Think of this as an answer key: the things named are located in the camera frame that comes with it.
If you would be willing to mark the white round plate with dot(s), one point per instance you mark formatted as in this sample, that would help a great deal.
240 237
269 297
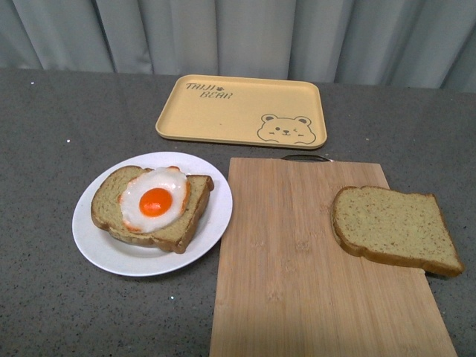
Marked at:
112 255

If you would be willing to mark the bread slice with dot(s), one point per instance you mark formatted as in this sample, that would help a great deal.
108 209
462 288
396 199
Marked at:
106 214
393 228

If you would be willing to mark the yellow bear tray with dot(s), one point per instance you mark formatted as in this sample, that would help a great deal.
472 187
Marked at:
247 111

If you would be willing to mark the fake fried egg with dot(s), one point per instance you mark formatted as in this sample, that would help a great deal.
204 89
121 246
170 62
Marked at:
154 199

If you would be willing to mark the bamboo cutting board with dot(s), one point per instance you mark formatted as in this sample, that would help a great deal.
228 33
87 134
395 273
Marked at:
286 288

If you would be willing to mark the grey curtain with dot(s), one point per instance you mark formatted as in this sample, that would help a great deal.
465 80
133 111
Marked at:
426 44

